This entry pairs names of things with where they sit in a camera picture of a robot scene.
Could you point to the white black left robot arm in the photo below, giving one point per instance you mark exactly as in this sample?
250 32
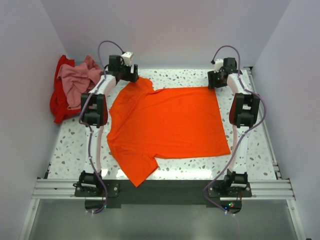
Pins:
94 117

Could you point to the aluminium front frame rail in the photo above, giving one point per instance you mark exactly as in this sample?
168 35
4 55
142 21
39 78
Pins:
64 189

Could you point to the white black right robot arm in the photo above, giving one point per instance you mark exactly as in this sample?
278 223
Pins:
243 115

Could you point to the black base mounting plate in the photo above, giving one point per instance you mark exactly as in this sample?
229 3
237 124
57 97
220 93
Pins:
233 205

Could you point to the red t shirt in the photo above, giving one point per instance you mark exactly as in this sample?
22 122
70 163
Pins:
58 102

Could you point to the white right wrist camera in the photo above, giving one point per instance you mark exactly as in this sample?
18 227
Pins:
218 64

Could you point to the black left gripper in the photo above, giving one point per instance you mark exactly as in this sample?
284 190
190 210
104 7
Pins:
131 77

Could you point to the teal laundry basket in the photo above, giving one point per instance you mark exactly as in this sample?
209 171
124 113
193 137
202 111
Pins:
100 66

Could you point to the orange t shirt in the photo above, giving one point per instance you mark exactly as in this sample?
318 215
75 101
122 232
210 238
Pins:
168 123

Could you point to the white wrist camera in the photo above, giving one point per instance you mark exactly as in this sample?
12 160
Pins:
127 58
218 64

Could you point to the pink t shirt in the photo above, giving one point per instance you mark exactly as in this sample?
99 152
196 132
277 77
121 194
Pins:
79 79

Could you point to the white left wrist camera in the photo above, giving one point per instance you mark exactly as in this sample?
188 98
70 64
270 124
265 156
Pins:
127 58

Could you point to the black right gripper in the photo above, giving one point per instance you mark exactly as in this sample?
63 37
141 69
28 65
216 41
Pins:
212 82

